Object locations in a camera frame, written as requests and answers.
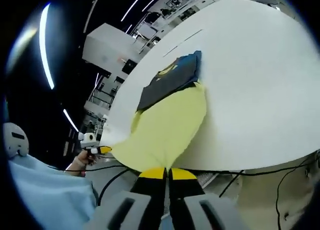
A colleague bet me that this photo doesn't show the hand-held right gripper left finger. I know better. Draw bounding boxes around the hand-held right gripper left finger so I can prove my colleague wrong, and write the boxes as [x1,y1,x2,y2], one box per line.
[83,167,168,230]

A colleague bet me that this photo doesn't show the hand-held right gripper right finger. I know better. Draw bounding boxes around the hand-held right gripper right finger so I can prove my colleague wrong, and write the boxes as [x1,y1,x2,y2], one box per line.
[168,167,241,230]

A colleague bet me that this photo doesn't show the yellow garment grey blue sleeves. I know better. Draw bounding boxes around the yellow garment grey blue sleeves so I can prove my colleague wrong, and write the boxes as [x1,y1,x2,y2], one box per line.
[109,50,208,172]

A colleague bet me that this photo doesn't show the person's left hand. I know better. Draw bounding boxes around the person's left hand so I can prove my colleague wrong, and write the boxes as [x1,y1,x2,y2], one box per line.
[77,151,99,168]

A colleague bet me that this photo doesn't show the ceiling light strip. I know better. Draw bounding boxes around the ceiling light strip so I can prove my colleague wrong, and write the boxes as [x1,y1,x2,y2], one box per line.
[39,3,55,90]
[62,109,78,133]

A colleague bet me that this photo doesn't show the grey shelving rack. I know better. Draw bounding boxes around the grey shelving rack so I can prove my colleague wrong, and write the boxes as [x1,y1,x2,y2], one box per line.
[84,87,116,115]

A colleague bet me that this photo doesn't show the white worn device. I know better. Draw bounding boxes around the white worn device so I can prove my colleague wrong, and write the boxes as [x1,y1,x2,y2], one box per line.
[2,122,30,157]

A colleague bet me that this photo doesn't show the white square pillar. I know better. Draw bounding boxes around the white square pillar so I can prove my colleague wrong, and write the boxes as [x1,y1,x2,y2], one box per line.
[82,23,137,73]

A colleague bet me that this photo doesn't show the black cable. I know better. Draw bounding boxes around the black cable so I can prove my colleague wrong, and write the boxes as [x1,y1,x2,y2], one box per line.
[219,171,245,198]
[197,162,320,177]
[274,164,313,222]
[96,169,137,206]
[64,164,132,172]

